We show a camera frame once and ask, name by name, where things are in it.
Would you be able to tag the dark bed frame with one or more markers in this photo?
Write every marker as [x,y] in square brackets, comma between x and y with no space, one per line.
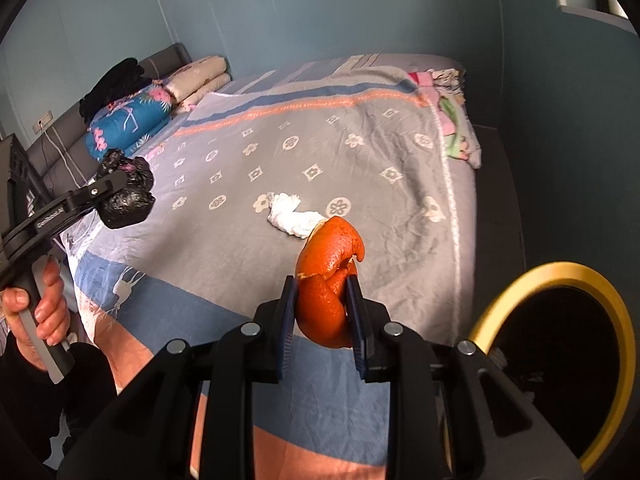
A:
[500,200]

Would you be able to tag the pink and green blanket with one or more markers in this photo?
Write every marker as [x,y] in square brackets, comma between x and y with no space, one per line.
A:
[457,125]

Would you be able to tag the person's left hand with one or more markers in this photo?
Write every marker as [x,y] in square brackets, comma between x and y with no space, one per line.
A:
[52,300]

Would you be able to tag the crumpled white tissue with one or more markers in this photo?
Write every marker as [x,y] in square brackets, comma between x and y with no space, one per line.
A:
[292,220]

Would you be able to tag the orange peel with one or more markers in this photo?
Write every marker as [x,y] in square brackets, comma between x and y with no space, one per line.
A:
[325,270]

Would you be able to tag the black plastic bag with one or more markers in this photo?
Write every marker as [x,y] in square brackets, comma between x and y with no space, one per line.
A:
[127,200]

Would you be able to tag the wall power outlet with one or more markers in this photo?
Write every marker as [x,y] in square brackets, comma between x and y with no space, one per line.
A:
[42,121]

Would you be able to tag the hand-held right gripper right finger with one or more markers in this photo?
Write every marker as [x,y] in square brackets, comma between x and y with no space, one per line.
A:
[356,330]

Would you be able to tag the blue floral folded quilt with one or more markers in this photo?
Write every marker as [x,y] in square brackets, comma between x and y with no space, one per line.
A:
[130,120]

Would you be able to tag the grey flower-patterned bedsheet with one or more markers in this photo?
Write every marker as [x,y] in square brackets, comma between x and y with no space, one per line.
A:
[350,180]

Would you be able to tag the grey padded headboard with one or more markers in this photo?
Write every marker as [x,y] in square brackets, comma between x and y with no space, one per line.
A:
[55,155]

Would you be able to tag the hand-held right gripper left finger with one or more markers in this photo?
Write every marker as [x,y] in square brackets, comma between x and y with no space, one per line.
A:
[290,330]

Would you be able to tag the black folded clothing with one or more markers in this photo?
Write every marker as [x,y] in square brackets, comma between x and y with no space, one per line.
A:
[115,85]

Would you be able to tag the beige folded quilt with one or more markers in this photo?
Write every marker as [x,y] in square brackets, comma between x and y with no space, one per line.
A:
[200,77]

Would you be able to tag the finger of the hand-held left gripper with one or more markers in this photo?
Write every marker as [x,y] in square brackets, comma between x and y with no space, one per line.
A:
[95,192]

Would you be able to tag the person's left forearm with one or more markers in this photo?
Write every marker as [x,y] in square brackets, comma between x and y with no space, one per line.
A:
[50,410]

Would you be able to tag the yellow-rimmed trash bin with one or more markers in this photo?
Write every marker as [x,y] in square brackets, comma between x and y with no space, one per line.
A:
[500,305]

